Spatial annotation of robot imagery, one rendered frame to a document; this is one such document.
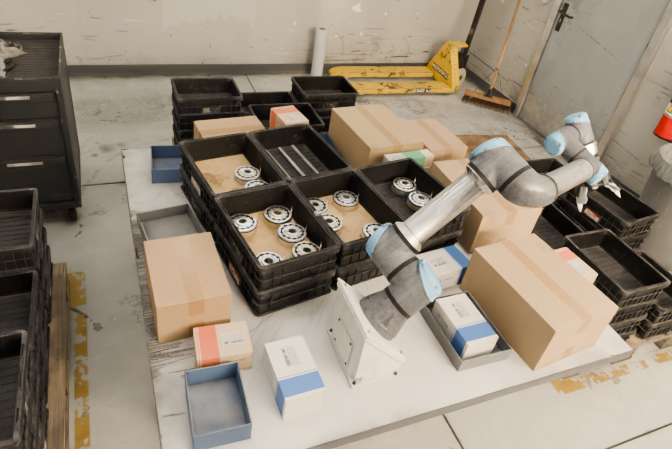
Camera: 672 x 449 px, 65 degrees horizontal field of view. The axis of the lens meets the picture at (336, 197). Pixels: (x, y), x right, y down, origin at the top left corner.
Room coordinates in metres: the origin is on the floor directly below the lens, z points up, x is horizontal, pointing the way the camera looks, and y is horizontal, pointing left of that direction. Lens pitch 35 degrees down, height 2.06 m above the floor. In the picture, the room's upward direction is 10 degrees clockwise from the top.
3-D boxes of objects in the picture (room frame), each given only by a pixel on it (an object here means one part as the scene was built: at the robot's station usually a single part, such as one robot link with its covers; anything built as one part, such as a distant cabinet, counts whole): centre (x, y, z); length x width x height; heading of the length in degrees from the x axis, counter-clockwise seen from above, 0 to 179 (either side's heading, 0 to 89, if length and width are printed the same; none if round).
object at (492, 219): (1.96, -0.62, 0.80); 0.40 x 0.30 x 0.20; 27
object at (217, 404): (0.83, 0.22, 0.74); 0.20 x 0.15 x 0.07; 25
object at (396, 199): (1.77, -0.29, 0.87); 0.40 x 0.30 x 0.11; 37
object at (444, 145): (2.42, -0.43, 0.78); 0.30 x 0.22 x 0.16; 31
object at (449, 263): (1.54, -0.45, 0.75); 0.20 x 0.12 x 0.09; 124
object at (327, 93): (3.40, 0.21, 0.37); 0.40 x 0.30 x 0.45; 118
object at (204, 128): (2.10, 0.52, 0.78); 0.30 x 0.22 x 0.16; 123
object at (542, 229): (2.37, -1.17, 0.31); 0.40 x 0.30 x 0.34; 28
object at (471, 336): (1.26, -0.50, 0.75); 0.20 x 0.12 x 0.09; 28
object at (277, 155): (1.91, 0.19, 0.87); 0.40 x 0.30 x 0.11; 37
